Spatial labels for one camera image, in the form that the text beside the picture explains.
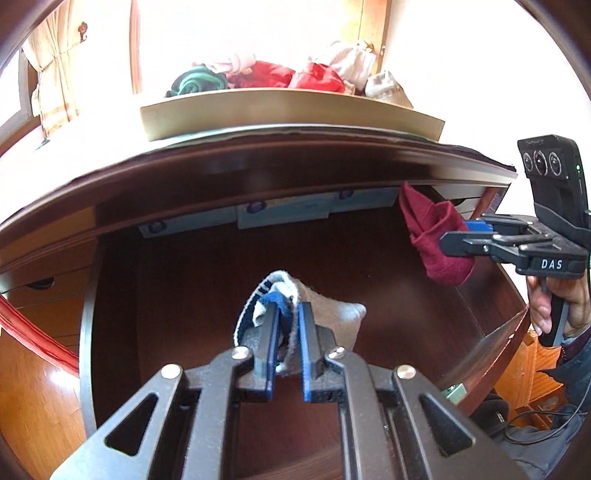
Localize person's right hand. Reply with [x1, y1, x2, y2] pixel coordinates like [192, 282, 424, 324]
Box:
[527, 274, 591, 340]

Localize shallow cardboard tray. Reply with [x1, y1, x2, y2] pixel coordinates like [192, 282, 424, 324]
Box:
[139, 88, 446, 143]

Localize orange wooden door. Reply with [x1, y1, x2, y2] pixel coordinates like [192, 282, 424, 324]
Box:
[355, 0, 394, 61]

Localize person's dark trousers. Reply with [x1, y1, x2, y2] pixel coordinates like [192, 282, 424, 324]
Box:
[471, 392, 591, 480]

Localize small green plastic block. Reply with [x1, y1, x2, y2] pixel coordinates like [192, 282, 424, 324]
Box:
[440, 383, 468, 408]

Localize grey sock with blue stripes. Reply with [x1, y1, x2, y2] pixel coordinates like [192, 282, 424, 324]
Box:
[233, 270, 369, 376]

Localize green navy striped underwear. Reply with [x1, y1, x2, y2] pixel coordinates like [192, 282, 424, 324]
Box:
[170, 65, 230, 97]

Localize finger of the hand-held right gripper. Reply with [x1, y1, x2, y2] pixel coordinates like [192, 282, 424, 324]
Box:
[464, 213, 556, 239]
[438, 231, 533, 265]

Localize person's right forearm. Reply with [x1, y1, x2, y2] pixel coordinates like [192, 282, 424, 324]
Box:
[551, 330, 591, 411]

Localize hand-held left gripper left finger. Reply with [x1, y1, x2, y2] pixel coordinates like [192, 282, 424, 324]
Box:
[47, 305, 282, 480]

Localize pale pink underwear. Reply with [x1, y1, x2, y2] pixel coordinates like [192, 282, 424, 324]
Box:
[191, 48, 258, 75]

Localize beige dotted bra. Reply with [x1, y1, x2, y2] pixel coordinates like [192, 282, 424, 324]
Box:
[308, 39, 376, 93]

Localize wooden side drawer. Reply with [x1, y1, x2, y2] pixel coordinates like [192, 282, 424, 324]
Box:
[0, 265, 95, 352]

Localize red hose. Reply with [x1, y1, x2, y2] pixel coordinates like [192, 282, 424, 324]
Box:
[0, 294, 80, 376]

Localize black cable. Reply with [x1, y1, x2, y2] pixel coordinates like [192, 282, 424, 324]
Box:
[503, 401, 585, 444]

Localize wooden door frame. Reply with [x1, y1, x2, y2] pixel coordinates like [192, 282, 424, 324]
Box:
[128, 0, 145, 95]

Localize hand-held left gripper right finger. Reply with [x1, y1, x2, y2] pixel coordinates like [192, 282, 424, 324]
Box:
[298, 301, 533, 480]

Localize dark red cloth garment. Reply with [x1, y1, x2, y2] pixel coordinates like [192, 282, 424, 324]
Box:
[398, 181, 477, 288]

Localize yellow patterned curtain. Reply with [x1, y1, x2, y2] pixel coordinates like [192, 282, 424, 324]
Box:
[21, 0, 89, 139]

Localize dark wooden desk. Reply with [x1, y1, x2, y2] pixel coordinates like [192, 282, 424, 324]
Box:
[0, 127, 519, 352]

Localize bright red underwear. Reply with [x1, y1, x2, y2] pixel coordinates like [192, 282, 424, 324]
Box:
[230, 60, 297, 90]

